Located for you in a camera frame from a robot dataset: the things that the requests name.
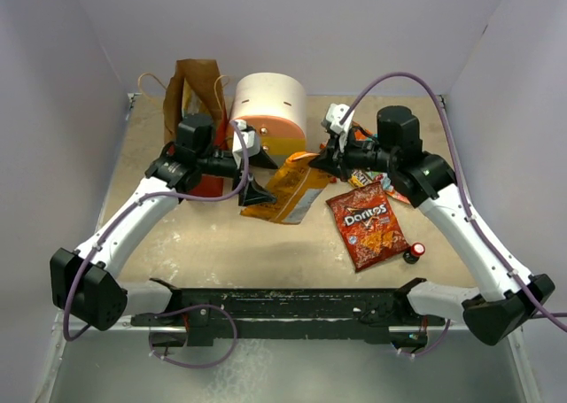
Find gold foil snack bag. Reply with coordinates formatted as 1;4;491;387
181;80;210;117

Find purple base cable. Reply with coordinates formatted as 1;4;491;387
148;304;239;369
396;322;451;360

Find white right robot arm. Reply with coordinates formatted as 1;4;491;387
310;104;555;345

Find red emergency stop button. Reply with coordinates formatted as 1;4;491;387
403;242;425;265

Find red brown paper bag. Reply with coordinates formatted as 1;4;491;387
136;58;240;203

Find teal candy pouch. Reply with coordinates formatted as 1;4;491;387
377;173;392;191

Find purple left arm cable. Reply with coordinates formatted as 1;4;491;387
63;121;252;342

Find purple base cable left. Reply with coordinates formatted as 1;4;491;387
148;304;239;369

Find orange white snack bag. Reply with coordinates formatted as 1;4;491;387
321;122;410;205

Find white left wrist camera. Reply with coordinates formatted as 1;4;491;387
229;120;261;167

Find orange kettle chips bag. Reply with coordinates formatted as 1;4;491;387
240;151;333;225

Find yellow M&M's candy pack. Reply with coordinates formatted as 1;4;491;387
348;170;376;188

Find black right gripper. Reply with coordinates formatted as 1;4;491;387
310;126;398;182

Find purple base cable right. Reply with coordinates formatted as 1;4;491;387
396;322;451;360

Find red Doritos chip bag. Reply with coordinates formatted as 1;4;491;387
326;183;409;272

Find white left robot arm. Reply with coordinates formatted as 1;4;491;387
50;113;278;331

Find white round drawer cabinet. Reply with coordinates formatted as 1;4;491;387
229;73;307;165

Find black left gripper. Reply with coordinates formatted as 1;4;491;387
197;146;277;205

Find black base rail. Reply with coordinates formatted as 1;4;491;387
132;288;445;347

